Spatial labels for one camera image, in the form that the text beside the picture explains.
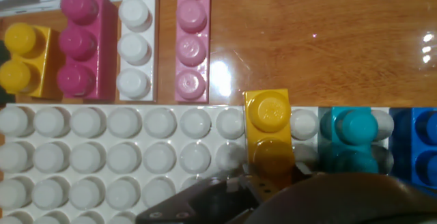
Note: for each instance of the white four-stud block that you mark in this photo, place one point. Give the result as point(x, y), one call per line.
point(136, 46)

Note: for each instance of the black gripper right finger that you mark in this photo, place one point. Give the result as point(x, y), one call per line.
point(300, 174)

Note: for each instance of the white studded baseplate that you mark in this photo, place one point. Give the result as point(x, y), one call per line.
point(102, 149)

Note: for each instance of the teal four-stud block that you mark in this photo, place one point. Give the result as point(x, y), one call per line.
point(355, 132)

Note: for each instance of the light pink four-stud block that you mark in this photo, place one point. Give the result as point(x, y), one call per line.
point(193, 46)

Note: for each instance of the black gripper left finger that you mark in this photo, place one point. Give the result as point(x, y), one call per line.
point(211, 200)

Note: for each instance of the yellow two-stud block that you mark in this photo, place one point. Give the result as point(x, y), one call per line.
point(25, 60)

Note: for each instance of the yellow four-stud block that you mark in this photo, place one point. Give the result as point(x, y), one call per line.
point(269, 121)

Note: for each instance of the magenta three-stud block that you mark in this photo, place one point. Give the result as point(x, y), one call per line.
point(88, 46)

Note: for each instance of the blue four-stud block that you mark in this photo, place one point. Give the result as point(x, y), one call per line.
point(420, 142)

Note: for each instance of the glossy wooden board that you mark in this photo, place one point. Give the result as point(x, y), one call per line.
point(307, 39)

